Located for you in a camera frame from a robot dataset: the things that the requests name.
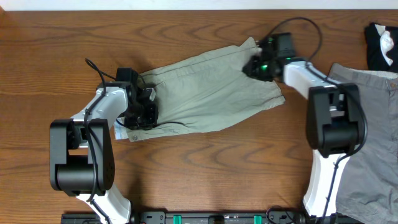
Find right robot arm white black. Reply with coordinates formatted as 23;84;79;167
243;33;368;220

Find black and white garment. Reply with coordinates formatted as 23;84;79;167
364;22;397;73

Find grey shorts on pile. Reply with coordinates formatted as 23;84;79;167
329;63;397;223

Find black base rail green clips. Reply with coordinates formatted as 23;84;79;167
60;207;307;224

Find light green khaki shorts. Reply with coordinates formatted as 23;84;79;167
114;37;285;142

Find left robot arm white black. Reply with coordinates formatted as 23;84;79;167
49;68;158;223

